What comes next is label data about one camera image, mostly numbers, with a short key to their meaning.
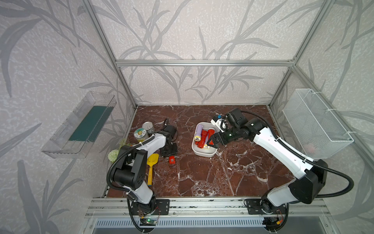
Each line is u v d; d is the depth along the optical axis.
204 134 0.95
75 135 0.64
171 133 0.78
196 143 0.95
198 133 0.95
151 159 0.89
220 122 0.68
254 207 0.73
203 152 0.89
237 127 0.57
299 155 0.43
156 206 0.72
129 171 0.46
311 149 0.72
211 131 0.96
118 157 0.44
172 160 0.87
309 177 0.40
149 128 0.99
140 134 0.94
